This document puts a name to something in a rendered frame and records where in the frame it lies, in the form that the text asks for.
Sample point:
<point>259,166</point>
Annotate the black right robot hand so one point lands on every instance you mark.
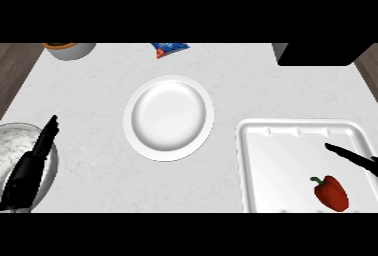
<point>356,158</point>

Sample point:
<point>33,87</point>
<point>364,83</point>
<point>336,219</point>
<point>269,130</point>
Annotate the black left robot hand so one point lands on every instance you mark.
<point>30,163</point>

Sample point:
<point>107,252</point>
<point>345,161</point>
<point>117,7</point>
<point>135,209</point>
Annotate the red bell pepper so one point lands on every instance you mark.
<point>333,194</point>

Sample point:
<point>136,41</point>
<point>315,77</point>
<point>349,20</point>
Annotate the white foam tray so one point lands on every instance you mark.
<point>290,166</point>

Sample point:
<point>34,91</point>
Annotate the white oval plate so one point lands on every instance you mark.
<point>169,117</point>

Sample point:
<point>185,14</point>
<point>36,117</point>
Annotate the grey marbled bowl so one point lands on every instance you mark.
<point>15,146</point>

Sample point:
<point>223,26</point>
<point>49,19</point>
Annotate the black box appliance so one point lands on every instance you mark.
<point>318,53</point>

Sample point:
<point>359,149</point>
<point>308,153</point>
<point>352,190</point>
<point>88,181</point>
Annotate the grey pot with orange rim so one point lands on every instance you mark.
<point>71,50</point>

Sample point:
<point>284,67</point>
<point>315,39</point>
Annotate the blue and red snack bag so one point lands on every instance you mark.
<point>169,49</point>

